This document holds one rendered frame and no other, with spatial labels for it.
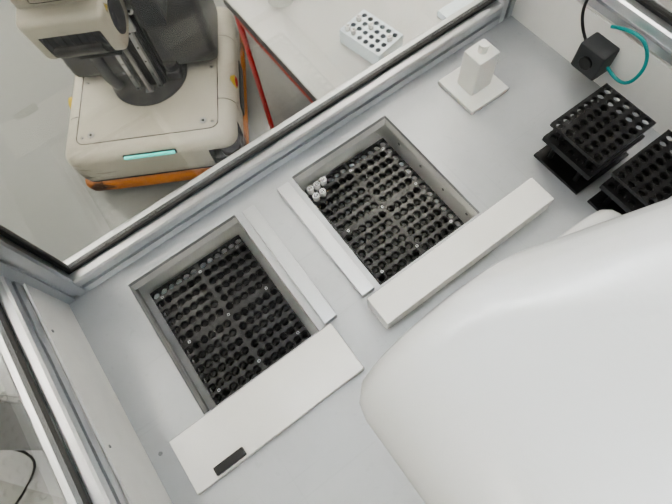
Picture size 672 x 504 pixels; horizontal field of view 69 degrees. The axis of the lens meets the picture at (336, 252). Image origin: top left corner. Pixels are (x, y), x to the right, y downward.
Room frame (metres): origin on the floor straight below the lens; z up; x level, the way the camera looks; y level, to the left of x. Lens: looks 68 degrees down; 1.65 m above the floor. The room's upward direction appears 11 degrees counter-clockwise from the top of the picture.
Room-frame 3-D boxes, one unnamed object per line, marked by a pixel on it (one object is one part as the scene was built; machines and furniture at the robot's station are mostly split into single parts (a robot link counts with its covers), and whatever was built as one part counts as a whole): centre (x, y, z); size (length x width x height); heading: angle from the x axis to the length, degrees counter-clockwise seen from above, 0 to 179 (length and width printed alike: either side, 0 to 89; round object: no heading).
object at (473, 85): (0.55, -0.29, 1.00); 0.09 x 0.08 x 0.10; 26
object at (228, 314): (0.24, 0.19, 0.87); 0.22 x 0.18 x 0.06; 26
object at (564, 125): (0.38, -0.42, 0.99); 0.12 x 0.09 x 0.09; 116
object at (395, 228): (0.38, -0.09, 0.87); 0.22 x 0.18 x 0.06; 26
